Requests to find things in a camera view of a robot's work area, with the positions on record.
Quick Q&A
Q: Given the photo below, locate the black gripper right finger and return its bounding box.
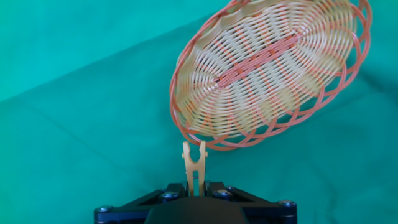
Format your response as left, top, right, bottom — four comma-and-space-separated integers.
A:
205, 181, 297, 224

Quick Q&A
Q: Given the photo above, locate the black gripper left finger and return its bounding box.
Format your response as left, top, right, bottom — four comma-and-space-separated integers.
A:
94, 182, 190, 224

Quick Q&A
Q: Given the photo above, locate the yellow plastic clamp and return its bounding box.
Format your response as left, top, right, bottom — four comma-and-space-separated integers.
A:
182, 141, 208, 197

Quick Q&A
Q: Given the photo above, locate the green cloth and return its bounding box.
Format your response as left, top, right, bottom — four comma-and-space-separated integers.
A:
0, 0, 398, 224

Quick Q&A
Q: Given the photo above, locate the yellow wicker basket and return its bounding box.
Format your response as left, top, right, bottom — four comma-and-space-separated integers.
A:
169, 0, 373, 152

